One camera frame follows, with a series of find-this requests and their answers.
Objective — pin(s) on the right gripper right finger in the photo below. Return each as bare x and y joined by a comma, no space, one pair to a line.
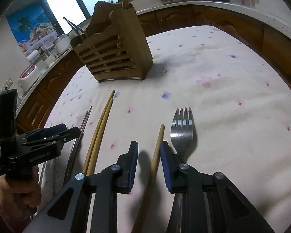
206,203

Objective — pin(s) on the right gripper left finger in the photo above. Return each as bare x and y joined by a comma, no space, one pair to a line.
92,197

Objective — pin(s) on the steel fork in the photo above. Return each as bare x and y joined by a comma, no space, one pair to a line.
182,136

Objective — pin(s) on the steel chopstick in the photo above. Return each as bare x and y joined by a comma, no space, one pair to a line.
80,32
73,152

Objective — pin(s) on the person's left hand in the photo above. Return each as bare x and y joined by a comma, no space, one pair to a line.
18,198

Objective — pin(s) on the white red rice cooker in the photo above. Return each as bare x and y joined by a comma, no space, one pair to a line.
28,77

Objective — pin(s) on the paper towel roll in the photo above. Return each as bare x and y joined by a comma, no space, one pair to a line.
32,57

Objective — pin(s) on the small white appliance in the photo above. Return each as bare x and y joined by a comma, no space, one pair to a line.
50,59

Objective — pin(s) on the wooden utensil holder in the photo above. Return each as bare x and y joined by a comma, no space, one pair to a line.
114,46

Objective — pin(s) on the lower wooden cabinets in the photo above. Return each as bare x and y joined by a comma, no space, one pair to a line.
267,36

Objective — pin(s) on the wall power outlet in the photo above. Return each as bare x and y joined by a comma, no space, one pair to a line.
6,86

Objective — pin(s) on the fruit beach wall poster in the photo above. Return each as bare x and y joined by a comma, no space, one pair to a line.
32,28

